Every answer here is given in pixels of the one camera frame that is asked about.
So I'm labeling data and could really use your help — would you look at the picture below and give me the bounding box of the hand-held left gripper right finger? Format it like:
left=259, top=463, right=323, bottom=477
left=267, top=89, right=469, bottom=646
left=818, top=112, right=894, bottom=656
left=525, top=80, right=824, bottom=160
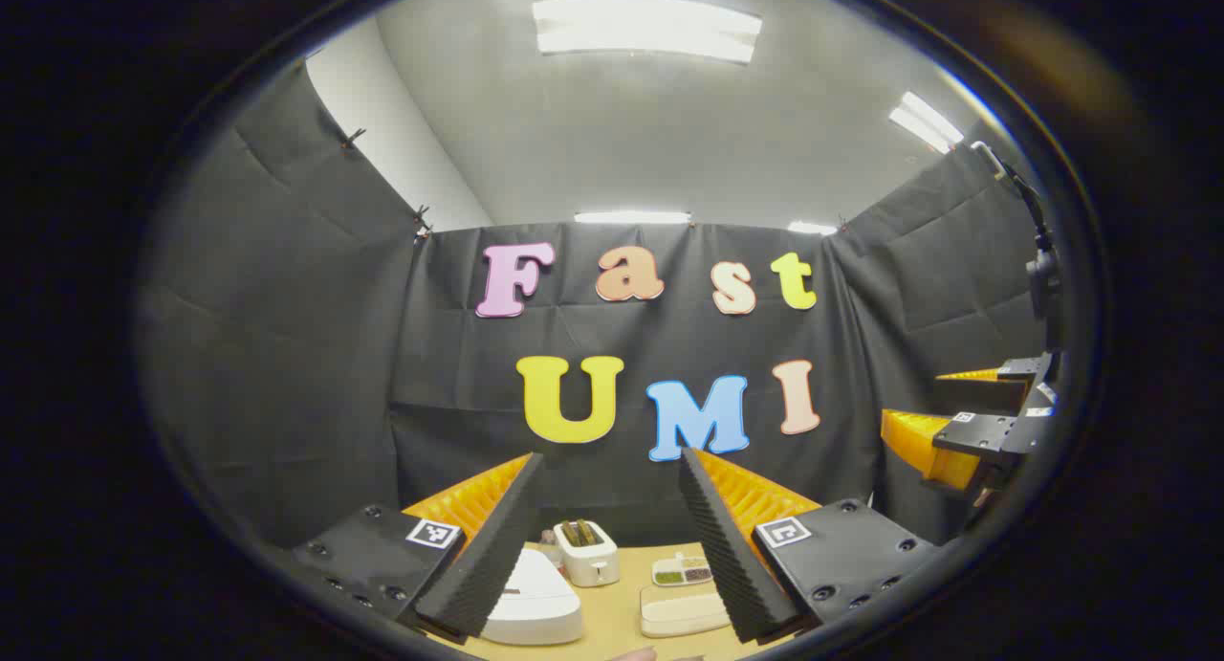
left=677, top=448, right=943, bottom=645

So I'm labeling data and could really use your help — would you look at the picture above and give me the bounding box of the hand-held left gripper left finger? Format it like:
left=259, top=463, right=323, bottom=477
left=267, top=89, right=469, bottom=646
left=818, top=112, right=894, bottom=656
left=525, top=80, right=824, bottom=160
left=292, top=453, right=544, bottom=643

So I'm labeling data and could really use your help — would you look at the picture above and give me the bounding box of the white divided grain dish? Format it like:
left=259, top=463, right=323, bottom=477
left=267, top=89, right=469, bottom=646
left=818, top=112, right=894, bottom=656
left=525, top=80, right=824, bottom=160
left=652, top=553, right=716, bottom=587

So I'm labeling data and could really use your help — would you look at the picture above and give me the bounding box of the clear container of rice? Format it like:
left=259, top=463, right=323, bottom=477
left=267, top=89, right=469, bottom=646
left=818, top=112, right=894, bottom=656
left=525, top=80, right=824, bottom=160
left=639, top=584, right=732, bottom=639

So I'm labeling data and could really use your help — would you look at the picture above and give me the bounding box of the white toaster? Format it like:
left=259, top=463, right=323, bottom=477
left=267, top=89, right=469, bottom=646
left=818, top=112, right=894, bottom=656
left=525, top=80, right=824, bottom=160
left=554, top=519, right=621, bottom=588

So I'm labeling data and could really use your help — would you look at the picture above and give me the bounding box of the black backdrop cloth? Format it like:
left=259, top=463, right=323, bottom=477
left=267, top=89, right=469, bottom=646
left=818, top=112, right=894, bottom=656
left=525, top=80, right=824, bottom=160
left=134, top=58, right=1053, bottom=552

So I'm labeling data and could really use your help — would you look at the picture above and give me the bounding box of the large ceiling light panel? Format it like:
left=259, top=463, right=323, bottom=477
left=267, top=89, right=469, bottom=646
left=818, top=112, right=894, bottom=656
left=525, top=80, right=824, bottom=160
left=533, top=0, right=763, bottom=65

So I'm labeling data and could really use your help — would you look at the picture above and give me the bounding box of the white rice cooker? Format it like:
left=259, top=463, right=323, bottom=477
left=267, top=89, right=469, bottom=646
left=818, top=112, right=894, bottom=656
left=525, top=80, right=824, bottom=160
left=478, top=548, right=584, bottom=646

